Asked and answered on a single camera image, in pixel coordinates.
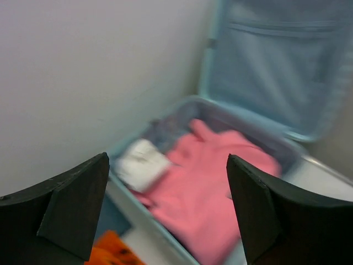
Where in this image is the light blue hard suitcase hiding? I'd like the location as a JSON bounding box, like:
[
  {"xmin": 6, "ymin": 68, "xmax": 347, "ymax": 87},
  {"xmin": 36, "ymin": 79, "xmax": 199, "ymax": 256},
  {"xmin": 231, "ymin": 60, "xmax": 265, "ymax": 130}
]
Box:
[{"xmin": 106, "ymin": 0, "xmax": 353, "ymax": 265}]

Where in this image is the white drawstring pouch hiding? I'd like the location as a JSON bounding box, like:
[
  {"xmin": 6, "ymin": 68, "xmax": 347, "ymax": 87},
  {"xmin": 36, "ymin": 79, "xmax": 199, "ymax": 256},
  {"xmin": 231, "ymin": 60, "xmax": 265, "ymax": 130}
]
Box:
[{"xmin": 114, "ymin": 139, "xmax": 172, "ymax": 193}]

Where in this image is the grey blue folded garment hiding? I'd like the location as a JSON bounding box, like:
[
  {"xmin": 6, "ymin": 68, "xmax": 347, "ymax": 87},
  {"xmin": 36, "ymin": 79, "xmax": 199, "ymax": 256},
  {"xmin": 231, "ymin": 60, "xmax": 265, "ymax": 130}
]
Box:
[{"xmin": 94, "ymin": 194, "xmax": 132, "ymax": 241}]

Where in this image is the orange black patterned towel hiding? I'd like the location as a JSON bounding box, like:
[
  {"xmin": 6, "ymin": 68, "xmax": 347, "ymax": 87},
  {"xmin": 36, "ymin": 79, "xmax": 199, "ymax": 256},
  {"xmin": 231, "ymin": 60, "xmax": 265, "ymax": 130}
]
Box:
[{"xmin": 84, "ymin": 230, "xmax": 145, "ymax": 265}]

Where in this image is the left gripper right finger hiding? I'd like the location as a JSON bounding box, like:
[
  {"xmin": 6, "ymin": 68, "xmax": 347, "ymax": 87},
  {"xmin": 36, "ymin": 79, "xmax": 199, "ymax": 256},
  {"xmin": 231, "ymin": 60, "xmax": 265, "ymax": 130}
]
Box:
[{"xmin": 227, "ymin": 155, "xmax": 352, "ymax": 264}]

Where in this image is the pink hoodie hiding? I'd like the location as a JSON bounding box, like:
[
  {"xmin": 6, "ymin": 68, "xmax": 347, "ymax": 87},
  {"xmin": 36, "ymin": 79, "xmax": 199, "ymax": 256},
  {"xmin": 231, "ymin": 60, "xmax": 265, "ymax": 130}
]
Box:
[{"xmin": 136, "ymin": 119, "xmax": 281, "ymax": 264}]

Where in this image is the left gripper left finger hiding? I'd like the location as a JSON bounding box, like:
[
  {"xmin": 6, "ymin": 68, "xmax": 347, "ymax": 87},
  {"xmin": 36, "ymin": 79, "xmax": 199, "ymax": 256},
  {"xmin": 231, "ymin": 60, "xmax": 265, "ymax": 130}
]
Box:
[{"xmin": 1, "ymin": 152, "xmax": 109, "ymax": 264}]

